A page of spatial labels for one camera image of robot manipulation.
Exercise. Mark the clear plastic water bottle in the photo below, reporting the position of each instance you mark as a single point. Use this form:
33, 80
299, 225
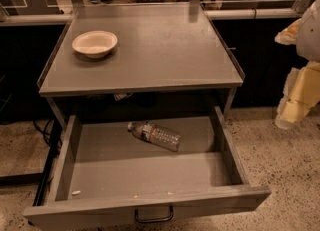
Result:
154, 134

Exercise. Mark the grey cabinet counter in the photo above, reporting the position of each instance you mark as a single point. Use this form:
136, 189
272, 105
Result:
161, 47

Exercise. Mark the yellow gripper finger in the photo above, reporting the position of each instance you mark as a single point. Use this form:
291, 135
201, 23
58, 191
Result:
288, 36
301, 93

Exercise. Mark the grey open top drawer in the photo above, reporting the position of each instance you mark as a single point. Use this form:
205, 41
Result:
117, 174

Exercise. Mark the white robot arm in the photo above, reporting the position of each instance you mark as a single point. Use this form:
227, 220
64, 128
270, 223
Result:
308, 34

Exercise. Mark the black metal drawer handle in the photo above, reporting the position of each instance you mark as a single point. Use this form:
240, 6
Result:
153, 214

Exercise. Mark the white paper bowl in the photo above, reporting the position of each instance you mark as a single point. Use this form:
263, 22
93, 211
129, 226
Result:
95, 44

